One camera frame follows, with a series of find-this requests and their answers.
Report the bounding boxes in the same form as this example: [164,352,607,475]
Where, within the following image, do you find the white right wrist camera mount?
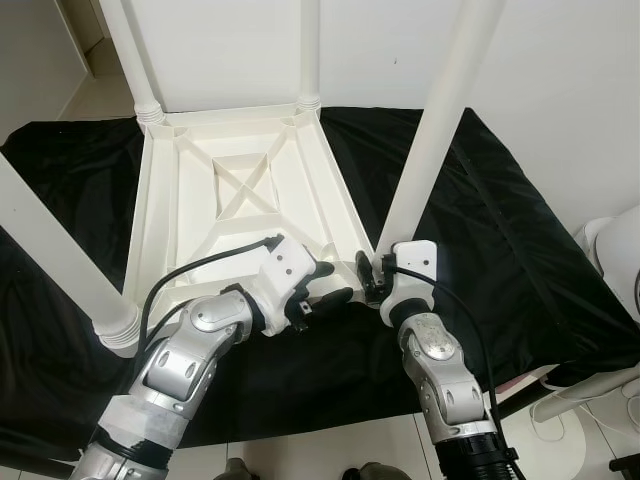
[380,240,441,323]

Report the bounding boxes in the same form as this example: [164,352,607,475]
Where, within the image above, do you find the grey left robot foot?
[215,458,259,480]

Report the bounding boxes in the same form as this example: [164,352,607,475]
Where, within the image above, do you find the black table cloth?
[0,105,640,471]

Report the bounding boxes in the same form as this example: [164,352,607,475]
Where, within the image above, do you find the white pedestal fan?
[530,205,640,480]

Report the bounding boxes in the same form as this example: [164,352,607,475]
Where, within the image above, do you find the white plastic table leg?
[297,0,323,111]
[0,155,141,356]
[97,0,166,126]
[375,0,506,259]

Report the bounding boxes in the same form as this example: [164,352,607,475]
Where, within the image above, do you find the grey robot foot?
[215,458,259,480]
[340,462,406,480]

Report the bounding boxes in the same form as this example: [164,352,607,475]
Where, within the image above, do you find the grey right robot foot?
[340,462,406,480]

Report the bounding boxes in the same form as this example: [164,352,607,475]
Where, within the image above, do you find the white plastic table top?
[118,100,396,346]

